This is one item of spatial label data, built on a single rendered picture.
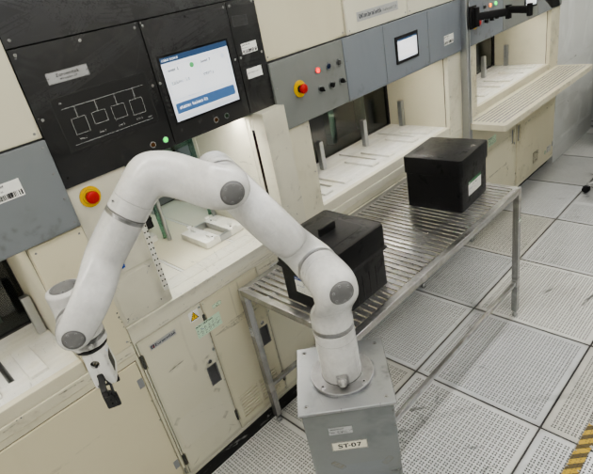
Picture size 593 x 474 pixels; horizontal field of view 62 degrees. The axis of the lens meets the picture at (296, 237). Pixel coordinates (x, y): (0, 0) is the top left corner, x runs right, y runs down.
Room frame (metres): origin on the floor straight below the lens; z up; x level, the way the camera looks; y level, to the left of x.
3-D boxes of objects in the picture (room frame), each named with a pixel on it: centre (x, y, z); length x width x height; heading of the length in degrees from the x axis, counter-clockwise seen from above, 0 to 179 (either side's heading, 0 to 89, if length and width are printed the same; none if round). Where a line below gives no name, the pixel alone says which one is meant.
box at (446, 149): (2.17, -0.76, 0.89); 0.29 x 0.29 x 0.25; 44
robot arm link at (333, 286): (1.11, -0.06, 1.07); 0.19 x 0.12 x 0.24; 15
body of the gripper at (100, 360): (0.98, 0.53, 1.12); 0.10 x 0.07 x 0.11; 15
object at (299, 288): (1.58, -0.11, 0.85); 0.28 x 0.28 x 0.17; 39
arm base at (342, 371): (1.14, -0.05, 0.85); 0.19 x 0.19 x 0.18
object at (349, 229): (1.58, -0.11, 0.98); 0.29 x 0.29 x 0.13; 39
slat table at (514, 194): (1.92, -0.41, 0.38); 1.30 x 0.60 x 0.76; 130
